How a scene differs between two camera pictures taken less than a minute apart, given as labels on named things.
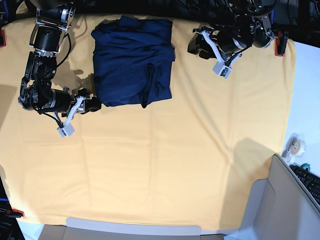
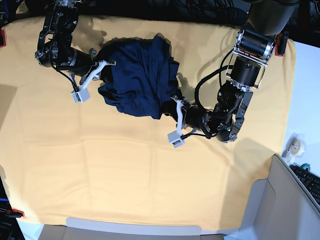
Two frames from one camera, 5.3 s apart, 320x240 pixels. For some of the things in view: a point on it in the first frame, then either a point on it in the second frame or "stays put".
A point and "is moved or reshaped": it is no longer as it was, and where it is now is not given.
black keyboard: (311, 180) stays put
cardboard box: (280, 207) stays put
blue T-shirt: (132, 60) is moved or reshaped
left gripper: (80, 104) → (93, 72)
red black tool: (14, 213) stays put
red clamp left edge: (2, 39) stays put
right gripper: (197, 43) → (189, 116)
